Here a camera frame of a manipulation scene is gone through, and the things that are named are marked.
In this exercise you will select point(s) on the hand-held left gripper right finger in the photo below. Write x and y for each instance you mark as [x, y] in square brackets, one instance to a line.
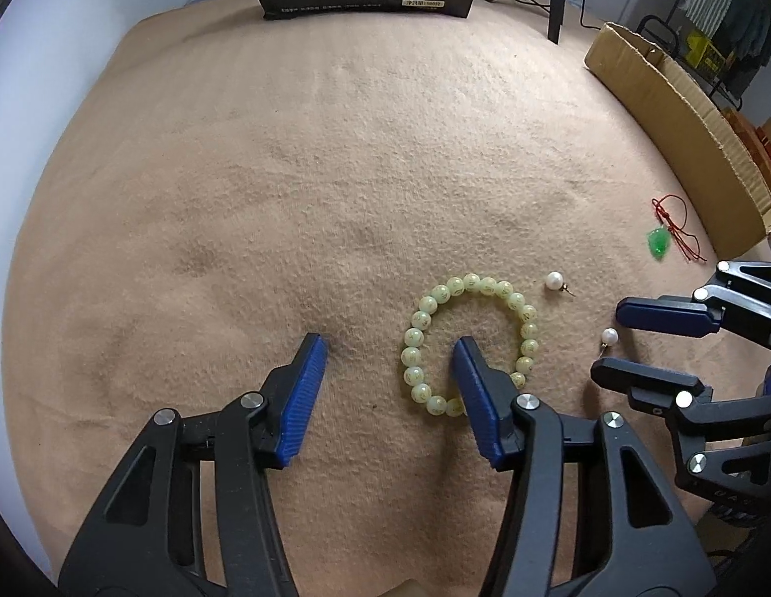
[478, 398]

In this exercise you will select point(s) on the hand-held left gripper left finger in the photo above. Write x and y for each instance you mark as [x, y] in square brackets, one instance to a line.
[301, 398]

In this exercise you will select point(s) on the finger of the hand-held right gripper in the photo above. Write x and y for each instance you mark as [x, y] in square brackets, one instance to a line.
[646, 379]
[659, 314]

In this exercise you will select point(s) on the pearl earring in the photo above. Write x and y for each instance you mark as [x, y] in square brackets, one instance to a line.
[553, 280]
[610, 336]

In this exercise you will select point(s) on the cardboard box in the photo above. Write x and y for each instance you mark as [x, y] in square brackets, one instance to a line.
[671, 93]

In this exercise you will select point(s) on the tan blanket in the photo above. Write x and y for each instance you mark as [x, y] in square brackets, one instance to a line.
[236, 199]

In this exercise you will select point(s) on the yellow crate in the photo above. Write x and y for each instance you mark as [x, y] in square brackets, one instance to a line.
[709, 53]

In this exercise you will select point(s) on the black clothes rack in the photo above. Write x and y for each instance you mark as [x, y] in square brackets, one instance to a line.
[651, 17]

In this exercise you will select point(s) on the dark hanging clothes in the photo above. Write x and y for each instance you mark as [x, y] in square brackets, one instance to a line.
[752, 31]

